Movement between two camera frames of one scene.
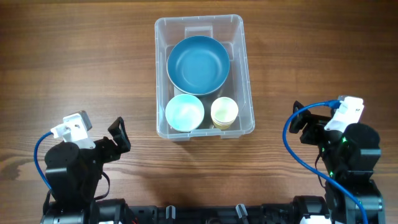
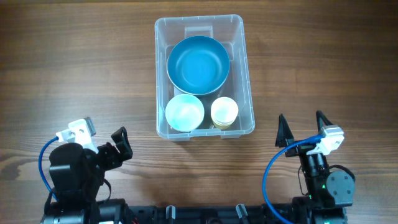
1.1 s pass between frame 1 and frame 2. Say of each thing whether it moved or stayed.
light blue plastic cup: stayed
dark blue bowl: stayed
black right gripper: moved
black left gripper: moved
